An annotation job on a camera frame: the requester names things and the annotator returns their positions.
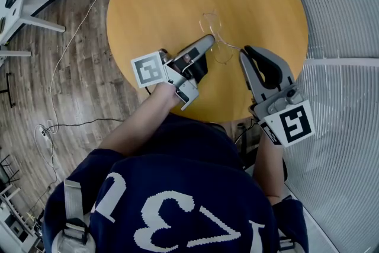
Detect person's left forearm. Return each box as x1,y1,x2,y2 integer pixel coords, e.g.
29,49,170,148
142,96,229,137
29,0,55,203
99,82,181,158

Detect white floor cable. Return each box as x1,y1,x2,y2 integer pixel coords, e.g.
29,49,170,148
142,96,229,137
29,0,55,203
34,0,123,184

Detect black floor stand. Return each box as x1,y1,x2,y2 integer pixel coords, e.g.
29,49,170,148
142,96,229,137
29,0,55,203
0,72,17,109

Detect glass wall with white blinds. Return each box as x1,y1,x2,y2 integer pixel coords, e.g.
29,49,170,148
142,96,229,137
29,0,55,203
257,0,379,253

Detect person's right forearm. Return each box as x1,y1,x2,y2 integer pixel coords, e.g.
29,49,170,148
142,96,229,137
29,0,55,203
252,127,287,198

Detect white wire rack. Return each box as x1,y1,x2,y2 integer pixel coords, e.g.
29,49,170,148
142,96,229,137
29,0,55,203
0,186,37,242

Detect person's navy printed shirt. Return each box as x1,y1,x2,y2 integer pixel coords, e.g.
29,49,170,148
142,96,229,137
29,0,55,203
43,114,310,253

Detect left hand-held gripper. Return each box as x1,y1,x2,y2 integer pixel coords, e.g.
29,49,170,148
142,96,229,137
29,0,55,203
131,34,214,112

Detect black floor cable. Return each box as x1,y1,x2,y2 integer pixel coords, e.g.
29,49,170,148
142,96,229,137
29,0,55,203
44,117,126,133

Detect clear rimless eyeglasses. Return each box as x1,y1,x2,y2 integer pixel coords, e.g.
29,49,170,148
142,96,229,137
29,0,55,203
198,10,243,65

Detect grey shoulder strap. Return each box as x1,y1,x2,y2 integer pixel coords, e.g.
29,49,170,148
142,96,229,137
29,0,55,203
278,235,299,253
63,179,89,245

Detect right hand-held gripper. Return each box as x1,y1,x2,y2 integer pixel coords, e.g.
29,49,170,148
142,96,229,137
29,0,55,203
239,46,315,148

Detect white desk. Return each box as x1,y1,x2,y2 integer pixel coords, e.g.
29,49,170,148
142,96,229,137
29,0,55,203
0,0,68,59

